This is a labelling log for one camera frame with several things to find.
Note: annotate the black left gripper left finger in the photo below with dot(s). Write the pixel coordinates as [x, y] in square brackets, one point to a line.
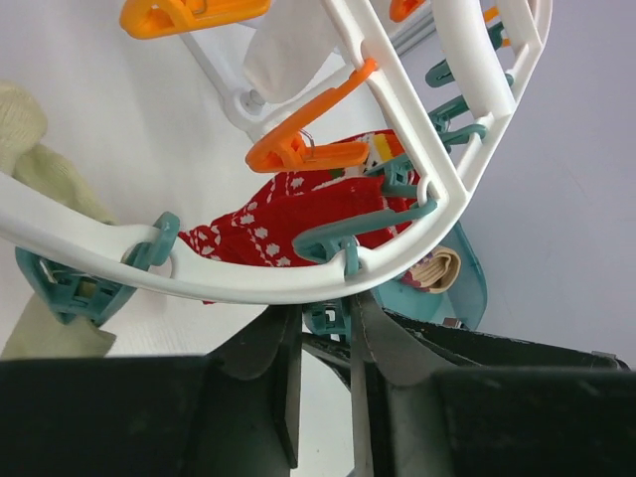
[233, 412]

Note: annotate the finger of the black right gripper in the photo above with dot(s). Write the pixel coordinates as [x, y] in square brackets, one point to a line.
[404, 348]

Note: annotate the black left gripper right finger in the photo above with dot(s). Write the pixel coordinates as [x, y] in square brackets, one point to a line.
[476, 421]

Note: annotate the striped pink purple sock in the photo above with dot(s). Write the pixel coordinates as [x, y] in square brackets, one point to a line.
[435, 273]

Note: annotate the white round clip hanger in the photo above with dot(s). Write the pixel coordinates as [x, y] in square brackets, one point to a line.
[82, 267]

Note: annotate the cream sock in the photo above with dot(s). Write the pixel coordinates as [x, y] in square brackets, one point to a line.
[38, 334]
[26, 159]

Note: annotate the red patterned sock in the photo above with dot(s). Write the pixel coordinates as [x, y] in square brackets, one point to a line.
[261, 232]

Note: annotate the white metal drying rack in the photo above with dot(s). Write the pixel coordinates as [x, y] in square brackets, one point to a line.
[220, 53]

